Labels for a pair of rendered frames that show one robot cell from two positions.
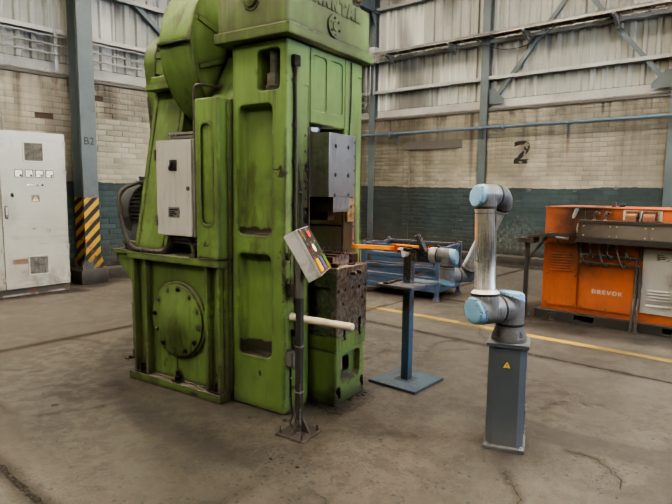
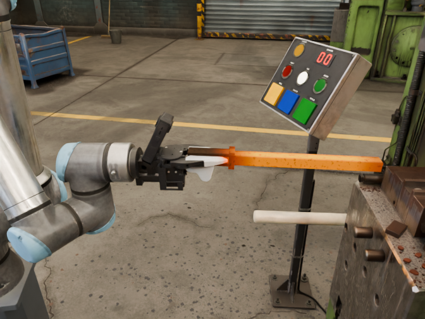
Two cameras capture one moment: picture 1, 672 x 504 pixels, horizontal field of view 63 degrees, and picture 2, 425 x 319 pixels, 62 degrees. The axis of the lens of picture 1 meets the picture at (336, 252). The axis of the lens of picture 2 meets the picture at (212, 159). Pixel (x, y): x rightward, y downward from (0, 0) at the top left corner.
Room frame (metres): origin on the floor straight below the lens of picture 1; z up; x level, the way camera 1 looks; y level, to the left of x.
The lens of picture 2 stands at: (3.98, -0.75, 1.42)
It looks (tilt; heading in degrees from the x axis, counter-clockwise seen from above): 28 degrees down; 151
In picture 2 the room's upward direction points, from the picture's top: straight up
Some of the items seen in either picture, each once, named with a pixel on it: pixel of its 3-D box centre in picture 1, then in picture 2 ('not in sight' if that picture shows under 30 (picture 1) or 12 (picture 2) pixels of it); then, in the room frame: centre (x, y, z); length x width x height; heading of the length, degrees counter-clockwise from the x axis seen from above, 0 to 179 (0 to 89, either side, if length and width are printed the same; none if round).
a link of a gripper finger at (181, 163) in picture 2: not in sight; (184, 161); (3.36, -0.48, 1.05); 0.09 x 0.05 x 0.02; 54
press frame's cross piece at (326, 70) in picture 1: (301, 92); not in sight; (3.82, 0.24, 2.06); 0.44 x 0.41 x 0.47; 57
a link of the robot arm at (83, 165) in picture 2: (447, 256); (88, 163); (3.21, -0.65, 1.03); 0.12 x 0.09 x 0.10; 57
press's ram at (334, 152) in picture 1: (318, 166); not in sight; (3.74, 0.12, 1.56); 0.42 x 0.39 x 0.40; 57
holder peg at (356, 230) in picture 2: not in sight; (362, 232); (3.58, -0.12, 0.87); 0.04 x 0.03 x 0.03; 57
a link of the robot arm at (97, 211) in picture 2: (448, 275); (90, 206); (3.22, -0.67, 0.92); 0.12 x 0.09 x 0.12; 115
